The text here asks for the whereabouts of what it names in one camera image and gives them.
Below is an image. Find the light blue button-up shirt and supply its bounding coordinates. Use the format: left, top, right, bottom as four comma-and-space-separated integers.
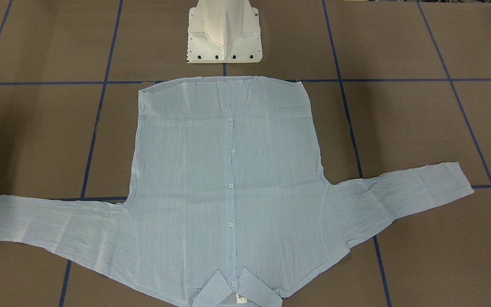
0, 76, 474, 307

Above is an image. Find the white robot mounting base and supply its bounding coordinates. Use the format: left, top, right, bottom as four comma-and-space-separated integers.
186, 0, 263, 64

